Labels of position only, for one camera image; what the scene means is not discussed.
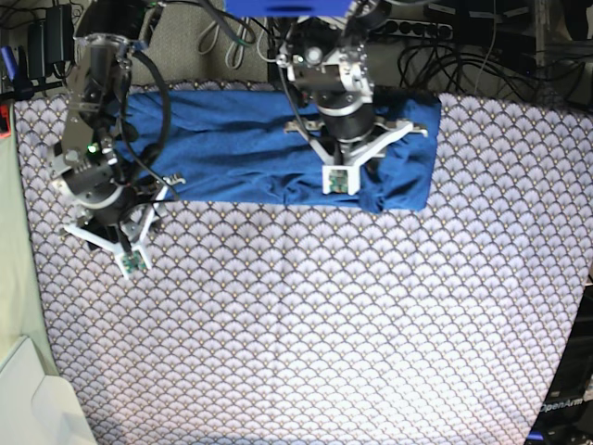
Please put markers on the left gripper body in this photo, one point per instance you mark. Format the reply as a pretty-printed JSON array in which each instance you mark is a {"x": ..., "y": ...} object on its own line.
[{"x": 347, "y": 138}]

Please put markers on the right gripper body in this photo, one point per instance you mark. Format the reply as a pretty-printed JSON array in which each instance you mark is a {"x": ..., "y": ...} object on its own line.
[{"x": 121, "y": 225}]

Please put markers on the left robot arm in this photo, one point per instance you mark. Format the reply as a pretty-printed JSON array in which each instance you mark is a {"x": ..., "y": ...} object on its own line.
[{"x": 325, "y": 60}]

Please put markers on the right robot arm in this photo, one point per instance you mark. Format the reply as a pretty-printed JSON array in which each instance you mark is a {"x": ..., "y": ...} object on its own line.
[{"x": 115, "y": 191}]

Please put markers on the black power strip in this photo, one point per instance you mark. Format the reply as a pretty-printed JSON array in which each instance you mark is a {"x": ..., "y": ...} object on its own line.
[{"x": 414, "y": 29}]

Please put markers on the light green cloth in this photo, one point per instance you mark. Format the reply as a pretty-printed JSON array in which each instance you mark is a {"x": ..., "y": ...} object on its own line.
[{"x": 21, "y": 305}]

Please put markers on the fan-patterned tablecloth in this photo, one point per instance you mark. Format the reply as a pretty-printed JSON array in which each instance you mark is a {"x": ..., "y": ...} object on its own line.
[{"x": 321, "y": 325}]

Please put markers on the black power adapter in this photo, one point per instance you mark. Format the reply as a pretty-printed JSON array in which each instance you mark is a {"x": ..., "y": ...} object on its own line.
[{"x": 50, "y": 43}]

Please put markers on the white plastic bin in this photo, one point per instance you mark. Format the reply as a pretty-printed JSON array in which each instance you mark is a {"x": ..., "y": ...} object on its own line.
[{"x": 37, "y": 408}]

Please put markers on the black OpenArm case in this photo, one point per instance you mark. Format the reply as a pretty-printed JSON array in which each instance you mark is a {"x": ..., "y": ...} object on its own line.
[{"x": 566, "y": 414}]

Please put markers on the blue handled clamp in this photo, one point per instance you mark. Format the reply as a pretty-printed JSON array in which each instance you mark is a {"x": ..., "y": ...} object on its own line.
[{"x": 21, "y": 85}]

